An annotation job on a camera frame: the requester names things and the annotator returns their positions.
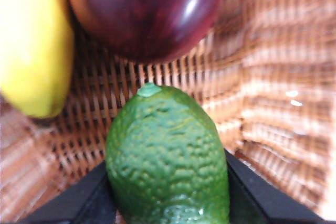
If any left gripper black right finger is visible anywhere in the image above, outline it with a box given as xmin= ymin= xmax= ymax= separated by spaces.
xmin=225 ymin=152 xmax=326 ymax=224

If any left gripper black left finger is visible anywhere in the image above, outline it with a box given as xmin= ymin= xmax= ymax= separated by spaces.
xmin=19 ymin=159 xmax=118 ymax=224

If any green avocado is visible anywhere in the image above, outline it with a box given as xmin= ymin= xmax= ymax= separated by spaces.
xmin=105 ymin=82 xmax=231 ymax=224

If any brown wicker basket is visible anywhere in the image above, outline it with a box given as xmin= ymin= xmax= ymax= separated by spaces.
xmin=0 ymin=0 xmax=336 ymax=224

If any yellow banana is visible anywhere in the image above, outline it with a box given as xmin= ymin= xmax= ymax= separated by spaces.
xmin=0 ymin=0 xmax=76 ymax=119

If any dark purple plum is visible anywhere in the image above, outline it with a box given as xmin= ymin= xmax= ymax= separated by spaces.
xmin=65 ymin=0 xmax=226 ymax=63

